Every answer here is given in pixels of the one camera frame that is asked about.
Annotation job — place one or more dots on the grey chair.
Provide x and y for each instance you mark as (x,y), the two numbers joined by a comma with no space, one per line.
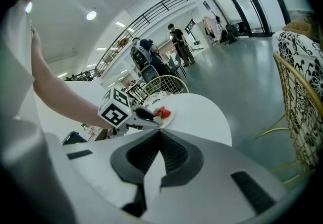
(150,74)
(176,62)

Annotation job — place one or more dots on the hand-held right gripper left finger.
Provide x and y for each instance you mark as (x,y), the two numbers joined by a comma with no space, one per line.
(101,172)

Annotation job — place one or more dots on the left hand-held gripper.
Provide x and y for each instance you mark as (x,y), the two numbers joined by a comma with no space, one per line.
(114,107)

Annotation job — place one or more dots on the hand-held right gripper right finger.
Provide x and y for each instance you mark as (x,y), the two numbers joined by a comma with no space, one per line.
(214,187)

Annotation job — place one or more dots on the round ceiling light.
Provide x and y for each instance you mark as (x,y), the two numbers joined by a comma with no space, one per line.
(91,15)

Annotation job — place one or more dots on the round white table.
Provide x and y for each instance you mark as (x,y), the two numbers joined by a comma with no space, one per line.
(202,117)

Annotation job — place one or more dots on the black mezzanine railing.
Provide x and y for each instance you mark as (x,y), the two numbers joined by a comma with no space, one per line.
(156,12)

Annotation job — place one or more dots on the red strawberry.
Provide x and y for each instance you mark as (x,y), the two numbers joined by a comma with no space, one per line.
(157,113)
(162,109)
(167,113)

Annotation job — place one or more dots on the floral seat cushion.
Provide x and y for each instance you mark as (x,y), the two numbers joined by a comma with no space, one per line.
(300,51)
(157,97)

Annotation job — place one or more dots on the clothes rack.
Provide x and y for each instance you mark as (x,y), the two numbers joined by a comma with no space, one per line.
(210,27)

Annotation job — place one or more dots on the person's white shirt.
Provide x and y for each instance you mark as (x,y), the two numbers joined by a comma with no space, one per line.
(17,117)

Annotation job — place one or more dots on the person's left forearm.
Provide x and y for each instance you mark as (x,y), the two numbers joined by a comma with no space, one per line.
(75,107)

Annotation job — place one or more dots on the dark wall sign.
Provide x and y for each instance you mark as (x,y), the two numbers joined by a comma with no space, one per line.
(206,5)

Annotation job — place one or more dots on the white plate with strawberries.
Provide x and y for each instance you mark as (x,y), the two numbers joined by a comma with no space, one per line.
(171,119)

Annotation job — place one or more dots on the cardboard box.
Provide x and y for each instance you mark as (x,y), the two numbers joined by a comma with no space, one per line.
(300,28)

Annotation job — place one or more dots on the pile of black bags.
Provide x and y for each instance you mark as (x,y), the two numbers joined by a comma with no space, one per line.
(228,33)

